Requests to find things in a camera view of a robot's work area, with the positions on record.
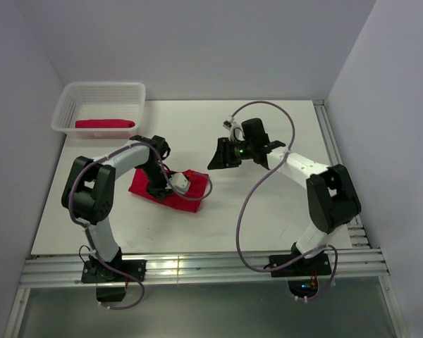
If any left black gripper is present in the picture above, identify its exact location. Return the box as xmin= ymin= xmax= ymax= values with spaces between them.
xmin=140 ymin=163 xmax=176 ymax=202

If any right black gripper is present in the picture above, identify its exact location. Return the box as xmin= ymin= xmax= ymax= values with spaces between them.
xmin=207 ymin=137 xmax=255 ymax=169

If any red t shirt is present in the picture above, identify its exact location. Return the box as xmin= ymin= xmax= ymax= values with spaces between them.
xmin=75 ymin=119 xmax=135 ymax=129
xmin=128 ymin=169 xmax=209 ymax=213

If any white plastic basket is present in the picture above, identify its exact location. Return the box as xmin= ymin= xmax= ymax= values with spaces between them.
xmin=51 ymin=82 xmax=146 ymax=139

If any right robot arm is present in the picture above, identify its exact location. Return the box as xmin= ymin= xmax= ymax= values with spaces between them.
xmin=207 ymin=117 xmax=361 ymax=275

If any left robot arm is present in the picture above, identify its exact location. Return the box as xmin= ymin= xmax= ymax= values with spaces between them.
xmin=61 ymin=135 xmax=173 ymax=281

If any rolled red t shirt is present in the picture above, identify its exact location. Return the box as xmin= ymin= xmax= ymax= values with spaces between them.
xmin=75 ymin=119 xmax=135 ymax=129

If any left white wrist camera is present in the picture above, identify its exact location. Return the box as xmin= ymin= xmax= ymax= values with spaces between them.
xmin=170 ymin=173 xmax=190 ymax=195

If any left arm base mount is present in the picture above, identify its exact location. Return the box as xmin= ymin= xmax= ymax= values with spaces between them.
xmin=80 ymin=257 xmax=146 ymax=305

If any aluminium front rail frame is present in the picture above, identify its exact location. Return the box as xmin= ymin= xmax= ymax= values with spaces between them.
xmin=4 ymin=249 xmax=410 ymax=337

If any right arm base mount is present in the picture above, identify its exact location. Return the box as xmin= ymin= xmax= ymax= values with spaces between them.
xmin=264 ymin=252 xmax=335 ymax=299

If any aluminium right rail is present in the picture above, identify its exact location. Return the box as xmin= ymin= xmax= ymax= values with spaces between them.
xmin=313 ymin=100 xmax=371 ymax=249

